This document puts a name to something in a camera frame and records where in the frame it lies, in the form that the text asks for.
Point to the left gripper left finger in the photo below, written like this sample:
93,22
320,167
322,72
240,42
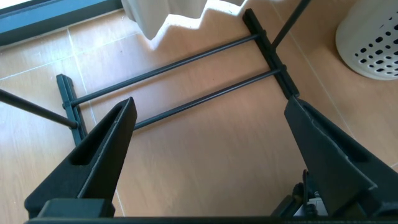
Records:
102,174

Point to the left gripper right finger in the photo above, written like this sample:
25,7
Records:
335,168

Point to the black clothes rack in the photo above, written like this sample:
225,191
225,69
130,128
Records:
199,99

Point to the white laundry basket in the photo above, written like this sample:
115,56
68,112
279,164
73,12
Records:
357,28

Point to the beige curtain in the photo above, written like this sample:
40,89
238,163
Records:
155,15

